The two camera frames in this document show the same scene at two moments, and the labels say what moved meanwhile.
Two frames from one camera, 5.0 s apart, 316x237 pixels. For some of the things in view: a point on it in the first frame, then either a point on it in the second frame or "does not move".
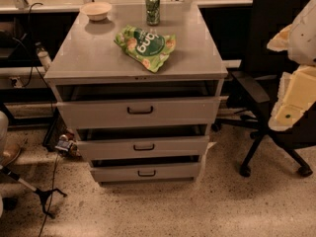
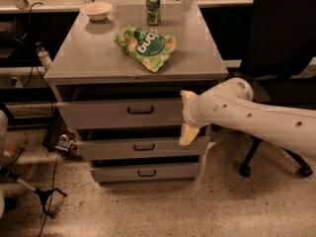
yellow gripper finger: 280,42 -> 186,96
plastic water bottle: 43,56 does not move
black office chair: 255,98 does not move
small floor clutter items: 66,145 does not move
